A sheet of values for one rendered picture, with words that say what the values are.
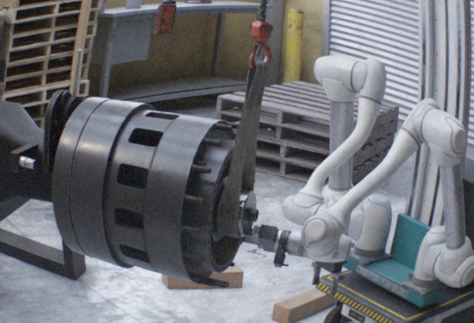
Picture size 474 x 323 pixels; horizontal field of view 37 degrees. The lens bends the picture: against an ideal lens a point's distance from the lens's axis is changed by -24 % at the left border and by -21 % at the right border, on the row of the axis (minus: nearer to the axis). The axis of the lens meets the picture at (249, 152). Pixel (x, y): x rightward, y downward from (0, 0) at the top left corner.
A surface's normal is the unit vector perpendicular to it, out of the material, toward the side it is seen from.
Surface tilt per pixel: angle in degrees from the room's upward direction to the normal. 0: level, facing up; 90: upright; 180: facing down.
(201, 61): 90
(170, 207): 77
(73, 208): 95
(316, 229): 65
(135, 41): 90
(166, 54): 90
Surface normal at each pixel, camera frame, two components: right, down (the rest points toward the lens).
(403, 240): -0.86, 0.05
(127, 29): 0.72, 0.23
